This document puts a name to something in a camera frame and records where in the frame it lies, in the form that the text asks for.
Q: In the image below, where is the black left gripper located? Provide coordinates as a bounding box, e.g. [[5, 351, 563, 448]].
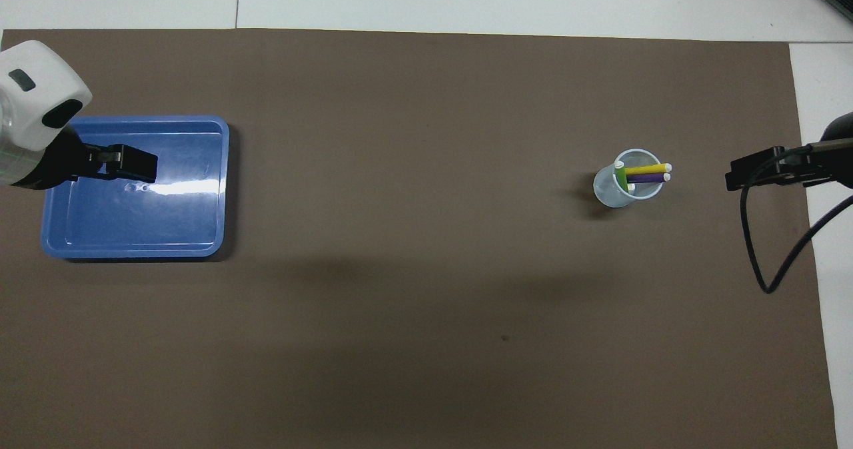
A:
[[28, 128, 159, 190]]

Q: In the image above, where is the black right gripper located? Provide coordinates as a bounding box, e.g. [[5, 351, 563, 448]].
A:
[[725, 111, 853, 192]]

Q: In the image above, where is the blue plastic tray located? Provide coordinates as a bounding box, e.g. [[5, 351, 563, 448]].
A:
[[41, 115, 230, 261]]

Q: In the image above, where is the clear plastic cup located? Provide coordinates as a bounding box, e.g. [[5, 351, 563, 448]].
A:
[[593, 148, 665, 209]]

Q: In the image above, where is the brown table mat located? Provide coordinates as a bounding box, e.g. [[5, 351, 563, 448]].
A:
[[0, 28, 839, 449]]

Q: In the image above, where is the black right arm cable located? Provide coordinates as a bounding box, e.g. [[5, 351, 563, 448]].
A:
[[740, 139, 853, 295]]

